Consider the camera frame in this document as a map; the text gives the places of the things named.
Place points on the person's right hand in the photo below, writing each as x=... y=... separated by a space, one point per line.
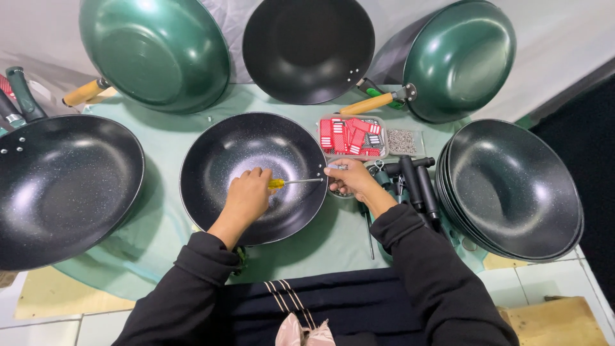
x=355 y=180

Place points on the person's left hand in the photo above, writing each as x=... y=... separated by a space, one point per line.
x=247 y=199

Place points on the small round parts container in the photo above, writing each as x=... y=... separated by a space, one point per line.
x=342 y=194

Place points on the clear box of red labels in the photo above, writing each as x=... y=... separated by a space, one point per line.
x=353 y=137

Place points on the small black speckled wok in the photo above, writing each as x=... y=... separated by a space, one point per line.
x=230 y=154

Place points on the thin metal rod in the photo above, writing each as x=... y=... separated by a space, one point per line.
x=370 y=235

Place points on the clear box of small screws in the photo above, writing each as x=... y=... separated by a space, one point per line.
x=402 y=141

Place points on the light green cloth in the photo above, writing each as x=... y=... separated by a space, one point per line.
x=163 y=144

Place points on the person's dark striped clothing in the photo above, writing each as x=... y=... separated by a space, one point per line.
x=346 y=302

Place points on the plain black wok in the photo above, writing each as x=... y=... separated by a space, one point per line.
x=307 y=48

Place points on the pink fabric piece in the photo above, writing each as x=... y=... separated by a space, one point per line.
x=302 y=332

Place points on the stack of black speckled woks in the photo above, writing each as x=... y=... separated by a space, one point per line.
x=514 y=192

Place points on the large black speckled wok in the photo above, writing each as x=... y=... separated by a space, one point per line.
x=62 y=192

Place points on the flat cardboard sheet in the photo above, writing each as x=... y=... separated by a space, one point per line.
x=62 y=298

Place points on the black floor mat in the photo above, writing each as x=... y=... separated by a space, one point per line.
x=586 y=168

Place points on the thick cardboard piece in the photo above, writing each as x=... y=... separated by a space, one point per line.
x=557 y=324

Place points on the red label packet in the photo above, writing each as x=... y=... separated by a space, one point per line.
x=5 y=86

